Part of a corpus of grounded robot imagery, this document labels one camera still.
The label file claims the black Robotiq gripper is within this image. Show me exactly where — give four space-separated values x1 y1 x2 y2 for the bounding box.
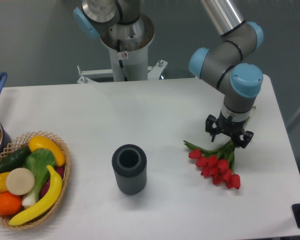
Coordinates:
205 112 254 149

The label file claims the red tulip bouquet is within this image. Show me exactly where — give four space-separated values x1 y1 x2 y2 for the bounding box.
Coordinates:
183 106 257 190

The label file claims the dark grey ribbed vase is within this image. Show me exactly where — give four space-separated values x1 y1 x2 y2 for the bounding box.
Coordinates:
111 144 147 195

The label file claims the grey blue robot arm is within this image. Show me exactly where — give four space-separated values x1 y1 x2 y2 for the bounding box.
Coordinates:
73 0 264 148

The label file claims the dark red vegetable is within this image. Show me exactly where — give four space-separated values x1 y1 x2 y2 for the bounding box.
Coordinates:
40 166 65 198

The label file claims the yellow squash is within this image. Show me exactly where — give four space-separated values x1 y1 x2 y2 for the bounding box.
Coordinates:
28 135 66 167

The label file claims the yellow banana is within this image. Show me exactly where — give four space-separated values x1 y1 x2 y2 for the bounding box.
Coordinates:
8 165 63 226

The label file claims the green bok choy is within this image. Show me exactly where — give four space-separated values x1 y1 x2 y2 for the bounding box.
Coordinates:
22 148 56 208

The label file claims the woven wicker basket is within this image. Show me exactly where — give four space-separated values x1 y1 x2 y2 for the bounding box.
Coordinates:
0 131 71 230

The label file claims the green cucumber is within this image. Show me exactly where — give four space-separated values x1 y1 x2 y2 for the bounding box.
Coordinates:
0 145 31 174

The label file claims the beige round disc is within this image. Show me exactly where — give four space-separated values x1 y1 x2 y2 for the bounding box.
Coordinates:
5 167 35 196

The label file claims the orange fruit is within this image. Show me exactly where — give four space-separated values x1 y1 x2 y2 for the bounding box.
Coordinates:
0 191 22 216

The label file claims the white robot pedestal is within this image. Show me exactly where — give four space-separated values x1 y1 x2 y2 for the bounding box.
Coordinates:
76 13 198 85

